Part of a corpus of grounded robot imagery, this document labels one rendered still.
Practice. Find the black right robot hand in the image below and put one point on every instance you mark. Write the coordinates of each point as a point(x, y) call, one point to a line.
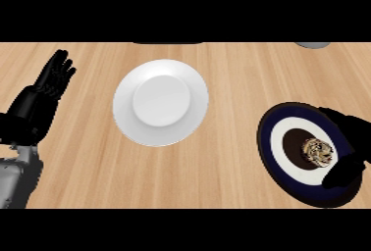
point(355, 130)

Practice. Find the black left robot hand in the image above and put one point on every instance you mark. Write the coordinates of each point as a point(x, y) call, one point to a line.
point(34, 104)

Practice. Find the frosted cupcake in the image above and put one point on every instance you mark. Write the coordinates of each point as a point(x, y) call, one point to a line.
point(318, 152)

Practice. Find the grey round object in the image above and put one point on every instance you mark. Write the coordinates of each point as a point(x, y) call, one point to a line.
point(312, 44)

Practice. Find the dark blue and white plate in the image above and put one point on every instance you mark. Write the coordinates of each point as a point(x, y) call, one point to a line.
point(280, 137)

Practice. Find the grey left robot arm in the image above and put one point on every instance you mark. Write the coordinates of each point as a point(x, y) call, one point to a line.
point(15, 176)

